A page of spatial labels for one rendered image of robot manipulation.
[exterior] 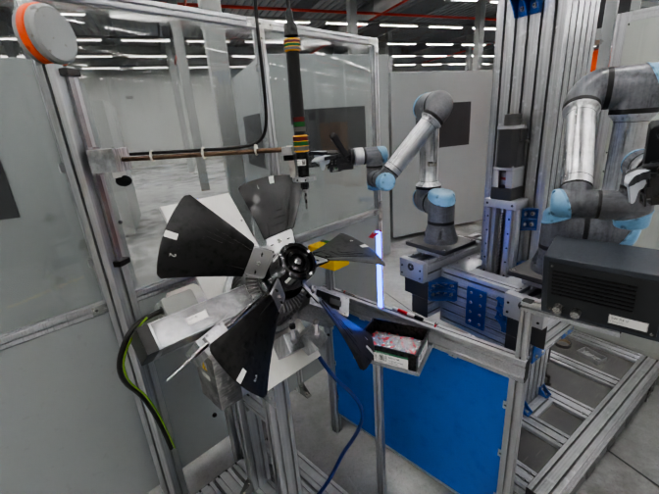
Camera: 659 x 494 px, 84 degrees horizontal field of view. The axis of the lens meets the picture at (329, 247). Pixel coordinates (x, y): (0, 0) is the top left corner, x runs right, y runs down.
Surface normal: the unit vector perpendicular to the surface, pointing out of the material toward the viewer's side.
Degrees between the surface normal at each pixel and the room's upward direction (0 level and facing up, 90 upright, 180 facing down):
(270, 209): 46
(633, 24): 90
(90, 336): 90
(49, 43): 90
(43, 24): 90
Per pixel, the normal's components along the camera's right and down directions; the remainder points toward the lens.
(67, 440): 0.71, 0.18
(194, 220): 0.37, -0.01
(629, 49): -0.69, 0.28
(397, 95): 0.40, 0.27
